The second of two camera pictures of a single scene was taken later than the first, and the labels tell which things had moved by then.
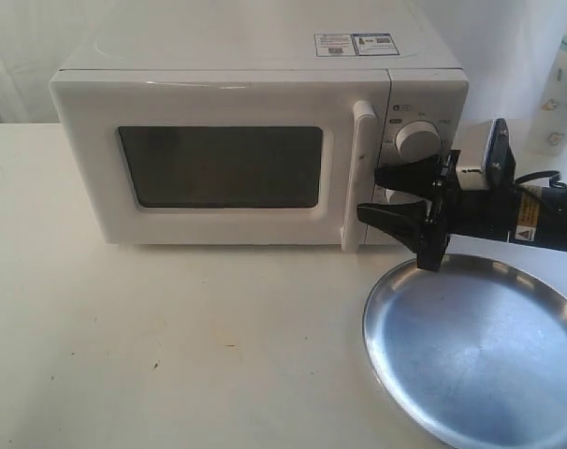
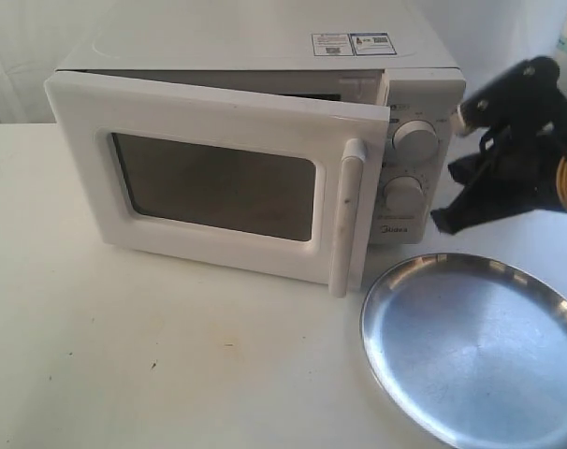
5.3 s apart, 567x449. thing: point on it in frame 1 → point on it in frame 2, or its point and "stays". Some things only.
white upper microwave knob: [416, 140] stays
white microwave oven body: [414, 42] stays
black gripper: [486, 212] → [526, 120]
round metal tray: [479, 354] stays
